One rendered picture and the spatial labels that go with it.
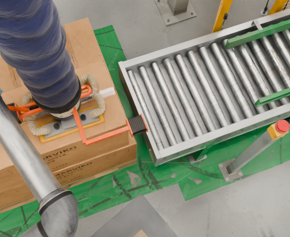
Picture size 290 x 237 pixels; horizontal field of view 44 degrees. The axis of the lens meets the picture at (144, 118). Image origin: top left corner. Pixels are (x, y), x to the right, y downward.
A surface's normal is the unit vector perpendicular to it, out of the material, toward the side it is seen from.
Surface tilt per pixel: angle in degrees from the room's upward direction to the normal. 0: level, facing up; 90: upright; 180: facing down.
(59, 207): 11
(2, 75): 0
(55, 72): 77
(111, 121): 0
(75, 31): 0
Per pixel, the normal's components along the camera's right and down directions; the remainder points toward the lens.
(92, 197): 0.03, -0.34
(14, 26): 0.51, 0.69
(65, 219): 0.49, -0.28
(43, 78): 0.10, 0.83
